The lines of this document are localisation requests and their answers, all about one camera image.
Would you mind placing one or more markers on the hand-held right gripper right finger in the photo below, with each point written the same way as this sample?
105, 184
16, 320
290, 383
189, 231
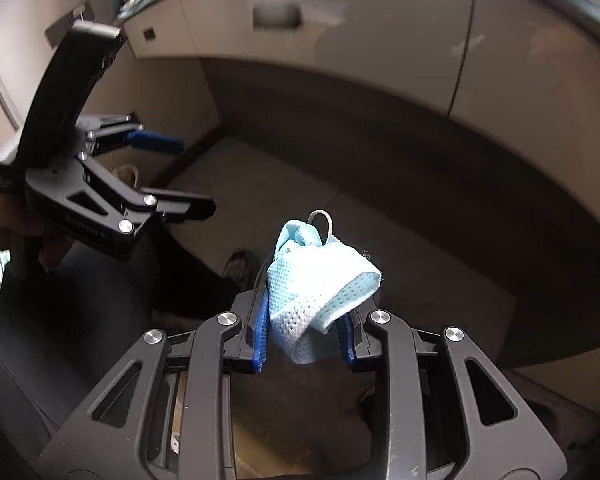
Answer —
346, 342

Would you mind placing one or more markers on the blue face mask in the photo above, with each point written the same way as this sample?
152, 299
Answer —
320, 280

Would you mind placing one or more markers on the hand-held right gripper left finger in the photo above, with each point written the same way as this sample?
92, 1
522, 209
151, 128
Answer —
261, 330

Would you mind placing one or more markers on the person's left hand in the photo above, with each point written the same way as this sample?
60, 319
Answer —
5, 220

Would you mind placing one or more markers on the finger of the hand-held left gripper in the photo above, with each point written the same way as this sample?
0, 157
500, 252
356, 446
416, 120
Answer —
185, 207
155, 141

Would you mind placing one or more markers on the beige shoe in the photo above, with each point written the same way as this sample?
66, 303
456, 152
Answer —
126, 175

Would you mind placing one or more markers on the grey shoe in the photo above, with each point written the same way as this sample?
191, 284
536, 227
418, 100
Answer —
237, 270

